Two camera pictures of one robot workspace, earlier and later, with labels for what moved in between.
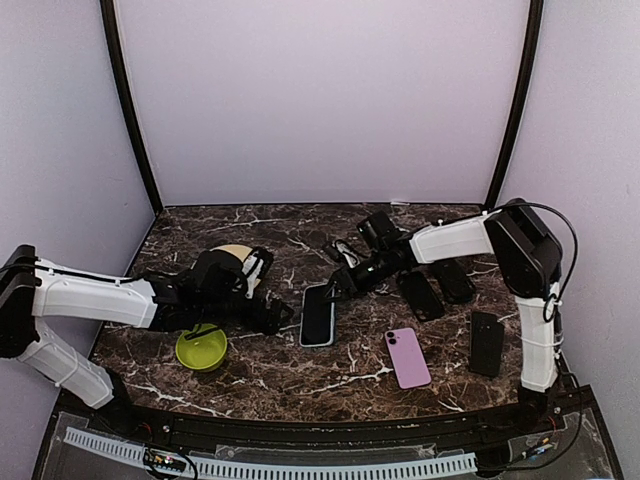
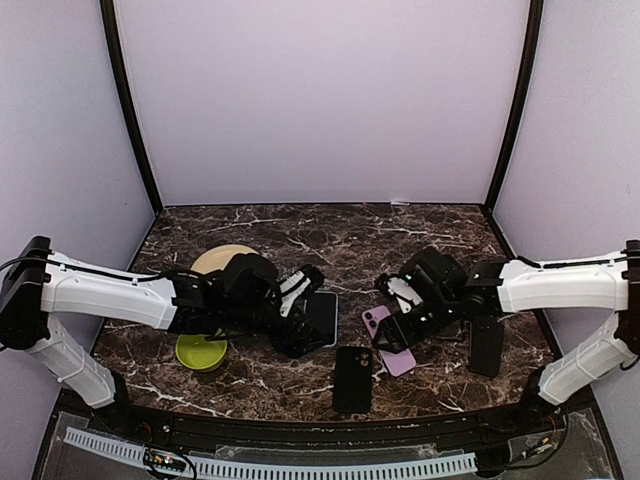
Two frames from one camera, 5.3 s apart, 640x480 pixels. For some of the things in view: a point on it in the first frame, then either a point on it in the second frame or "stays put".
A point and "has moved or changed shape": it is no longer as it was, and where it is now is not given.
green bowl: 203,352 stays put
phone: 486,344 stays put
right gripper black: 346,280 → 395,328
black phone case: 421,297 has moved or changed shape
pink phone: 409,361 → 398,362
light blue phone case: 317,317 stays put
